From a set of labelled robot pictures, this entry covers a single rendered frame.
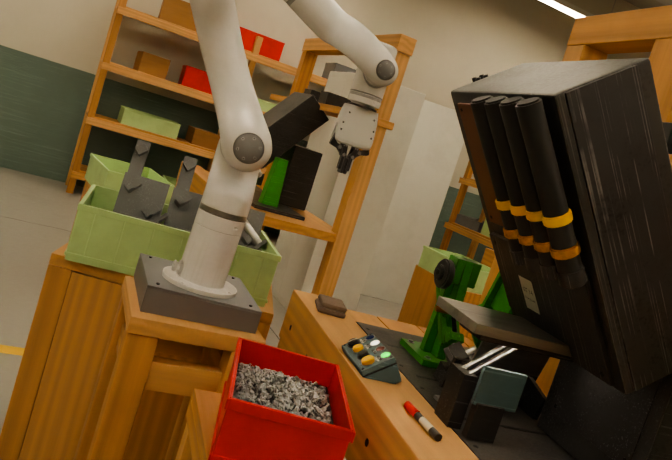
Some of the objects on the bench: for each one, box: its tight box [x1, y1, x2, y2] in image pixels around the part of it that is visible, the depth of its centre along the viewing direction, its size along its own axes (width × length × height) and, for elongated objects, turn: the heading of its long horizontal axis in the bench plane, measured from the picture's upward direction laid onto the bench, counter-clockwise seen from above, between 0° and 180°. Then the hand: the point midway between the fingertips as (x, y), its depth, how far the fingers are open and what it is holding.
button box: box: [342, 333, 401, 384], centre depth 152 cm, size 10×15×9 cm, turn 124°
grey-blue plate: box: [462, 365, 528, 444], centre depth 129 cm, size 10×2×14 cm, turn 34°
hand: (343, 165), depth 174 cm, fingers closed
